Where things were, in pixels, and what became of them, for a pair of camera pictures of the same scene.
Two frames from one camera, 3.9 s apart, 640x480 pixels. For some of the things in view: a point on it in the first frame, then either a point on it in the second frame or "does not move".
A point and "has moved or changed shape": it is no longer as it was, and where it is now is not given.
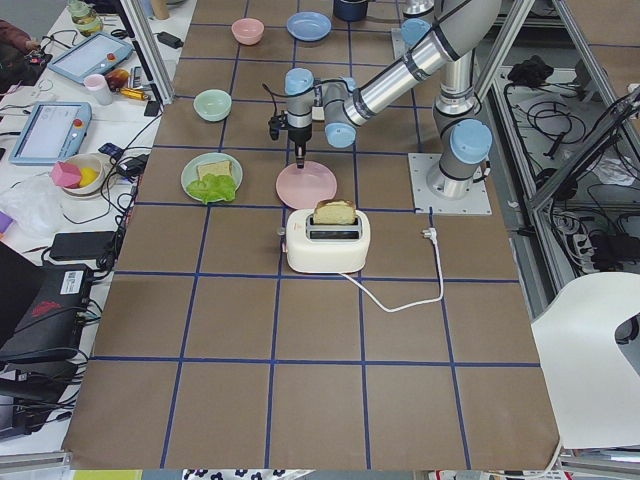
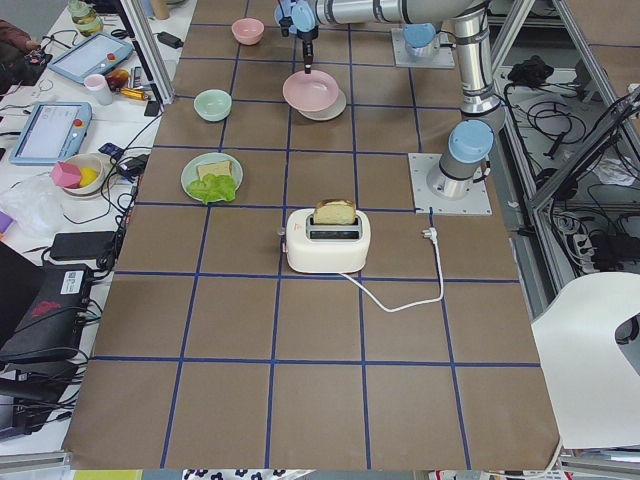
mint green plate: (211, 177) does not move
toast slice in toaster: (334, 211) does not move
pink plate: (303, 188) has moved or changed shape
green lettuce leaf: (211, 187) does not move
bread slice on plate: (221, 168) does not move
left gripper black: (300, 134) → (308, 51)
